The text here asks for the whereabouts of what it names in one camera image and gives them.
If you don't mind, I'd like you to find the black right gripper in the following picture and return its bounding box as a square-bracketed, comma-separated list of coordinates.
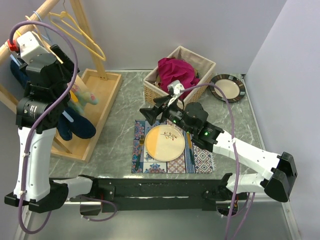
[139, 94, 195, 135]

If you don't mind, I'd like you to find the pastel floral skirt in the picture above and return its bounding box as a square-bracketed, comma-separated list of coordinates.
[68, 84, 99, 116]

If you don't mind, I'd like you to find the magenta pleated skirt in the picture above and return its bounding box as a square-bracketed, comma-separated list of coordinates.
[157, 57, 200, 92]

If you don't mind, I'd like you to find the yellow plastic hanger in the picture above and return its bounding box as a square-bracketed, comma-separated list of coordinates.
[48, 11, 107, 61]

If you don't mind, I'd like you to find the blue wire hanger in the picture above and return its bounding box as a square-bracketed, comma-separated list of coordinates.
[32, 10, 52, 43]

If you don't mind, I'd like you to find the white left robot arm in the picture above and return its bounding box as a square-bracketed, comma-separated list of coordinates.
[4, 44, 100, 213]

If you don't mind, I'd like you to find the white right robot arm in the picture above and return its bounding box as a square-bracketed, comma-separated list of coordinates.
[139, 95, 298, 203]

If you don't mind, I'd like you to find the dark denim skirt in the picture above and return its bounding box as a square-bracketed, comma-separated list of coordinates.
[9, 59, 98, 142]

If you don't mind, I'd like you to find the wicker basket with liner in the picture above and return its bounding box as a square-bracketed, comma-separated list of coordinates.
[143, 45, 216, 108]

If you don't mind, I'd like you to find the yellow cream dinner plate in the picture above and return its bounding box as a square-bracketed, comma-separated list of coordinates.
[144, 124, 186, 162]

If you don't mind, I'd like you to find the wooden clothes rack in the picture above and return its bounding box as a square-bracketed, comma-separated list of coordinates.
[0, 0, 122, 162]

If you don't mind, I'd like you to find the patterned placemat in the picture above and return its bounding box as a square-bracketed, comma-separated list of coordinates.
[131, 119, 216, 174]

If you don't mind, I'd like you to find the striped rim dark plate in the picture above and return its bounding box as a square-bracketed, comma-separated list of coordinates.
[210, 74, 246, 103]

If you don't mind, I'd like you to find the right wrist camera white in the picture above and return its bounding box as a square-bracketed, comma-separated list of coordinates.
[167, 80, 185, 106]

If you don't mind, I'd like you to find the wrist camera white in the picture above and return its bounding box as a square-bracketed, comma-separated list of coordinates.
[167, 80, 185, 106]
[7, 31, 48, 64]

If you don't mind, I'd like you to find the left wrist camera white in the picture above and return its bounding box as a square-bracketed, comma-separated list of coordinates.
[7, 31, 48, 64]

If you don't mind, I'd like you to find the gold fork green handle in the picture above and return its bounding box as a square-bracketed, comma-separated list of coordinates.
[134, 135, 145, 171]

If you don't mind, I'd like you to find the gold knife green handle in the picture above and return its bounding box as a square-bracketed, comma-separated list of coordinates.
[186, 132, 195, 166]

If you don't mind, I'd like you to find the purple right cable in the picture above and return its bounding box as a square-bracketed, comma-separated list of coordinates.
[182, 83, 256, 240]

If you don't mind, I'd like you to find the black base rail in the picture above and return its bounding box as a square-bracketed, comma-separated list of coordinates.
[74, 176, 233, 213]

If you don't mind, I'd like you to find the aluminium frame rail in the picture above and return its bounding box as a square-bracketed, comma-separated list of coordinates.
[13, 201, 109, 240]

